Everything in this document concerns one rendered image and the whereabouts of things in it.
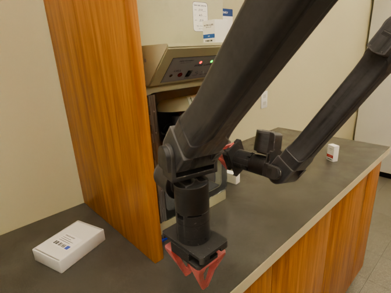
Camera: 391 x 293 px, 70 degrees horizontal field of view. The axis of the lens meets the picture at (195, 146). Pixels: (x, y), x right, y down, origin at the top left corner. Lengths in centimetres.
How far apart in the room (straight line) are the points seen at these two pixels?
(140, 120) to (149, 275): 41
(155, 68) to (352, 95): 44
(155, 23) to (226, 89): 52
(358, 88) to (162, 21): 50
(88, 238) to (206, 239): 51
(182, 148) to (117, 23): 38
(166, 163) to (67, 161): 80
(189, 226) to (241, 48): 29
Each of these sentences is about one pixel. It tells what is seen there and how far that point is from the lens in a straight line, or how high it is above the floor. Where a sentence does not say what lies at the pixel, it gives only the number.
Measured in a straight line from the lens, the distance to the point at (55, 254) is 91.
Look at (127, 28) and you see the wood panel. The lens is 64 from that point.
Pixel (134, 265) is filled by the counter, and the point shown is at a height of 94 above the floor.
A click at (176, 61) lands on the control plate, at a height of 147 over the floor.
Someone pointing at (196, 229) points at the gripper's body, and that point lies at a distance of 46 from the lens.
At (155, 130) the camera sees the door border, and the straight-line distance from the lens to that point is 78.
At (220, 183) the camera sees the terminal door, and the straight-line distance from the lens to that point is 103.
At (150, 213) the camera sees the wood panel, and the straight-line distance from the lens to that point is 75.
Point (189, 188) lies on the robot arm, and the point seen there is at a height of 129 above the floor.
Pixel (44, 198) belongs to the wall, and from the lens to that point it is 119.
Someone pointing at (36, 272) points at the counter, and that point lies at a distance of 94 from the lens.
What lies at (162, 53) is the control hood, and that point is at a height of 149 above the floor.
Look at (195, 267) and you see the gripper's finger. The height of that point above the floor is 117.
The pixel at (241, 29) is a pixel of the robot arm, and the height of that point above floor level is 151.
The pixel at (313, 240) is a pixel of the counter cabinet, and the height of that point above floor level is 77.
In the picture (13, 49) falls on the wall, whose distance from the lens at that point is 109.
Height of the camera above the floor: 149
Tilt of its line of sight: 19 degrees down
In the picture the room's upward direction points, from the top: 3 degrees counter-clockwise
